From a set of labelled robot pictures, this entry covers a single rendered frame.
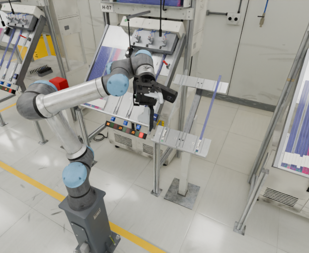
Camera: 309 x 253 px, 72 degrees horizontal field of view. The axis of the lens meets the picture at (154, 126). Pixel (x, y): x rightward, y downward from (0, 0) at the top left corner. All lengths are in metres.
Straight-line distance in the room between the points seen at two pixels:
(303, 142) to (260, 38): 1.90
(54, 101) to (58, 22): 1.83
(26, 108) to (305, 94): 1.38
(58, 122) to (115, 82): 0.44
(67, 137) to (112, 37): 1.04
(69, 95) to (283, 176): 1.52
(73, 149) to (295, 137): 1.19
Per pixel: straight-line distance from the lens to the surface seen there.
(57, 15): 2.65
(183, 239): 1.77
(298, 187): 1.89
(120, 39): 1.86
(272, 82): 3.21
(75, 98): 0.85
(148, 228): 1.80
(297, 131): 1.40
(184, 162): 1.66
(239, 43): 3.10
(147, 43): 1.65
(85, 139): 2.06
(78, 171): 1.15
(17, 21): 2.64
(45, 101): 0.91
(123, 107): 1.59
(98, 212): 1.36
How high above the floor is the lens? 1.58
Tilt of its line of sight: 36 degrees down
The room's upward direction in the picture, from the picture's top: straight up
